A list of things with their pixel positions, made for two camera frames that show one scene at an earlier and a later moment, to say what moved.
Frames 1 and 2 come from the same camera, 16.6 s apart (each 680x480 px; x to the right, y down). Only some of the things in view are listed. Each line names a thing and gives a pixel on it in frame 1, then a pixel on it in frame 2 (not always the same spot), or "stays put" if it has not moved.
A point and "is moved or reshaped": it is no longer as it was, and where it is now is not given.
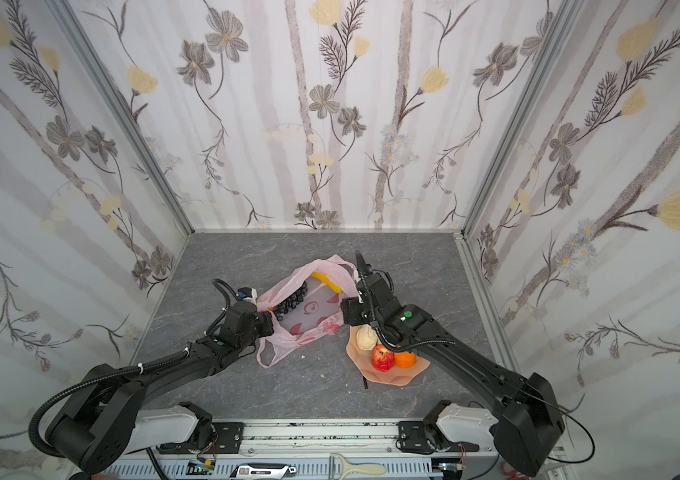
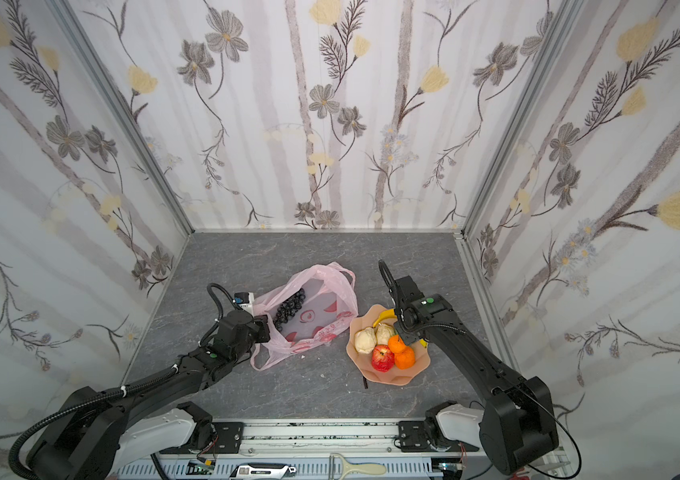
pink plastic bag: x=305 y=303 is moved or reshaped
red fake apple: x=382 y=358 stays put
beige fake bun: x=366 y=337 stays put
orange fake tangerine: x=405 y=360 stays put
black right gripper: x=355 y=308 → x=403 y=291
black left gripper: x=262 y=323 stays put
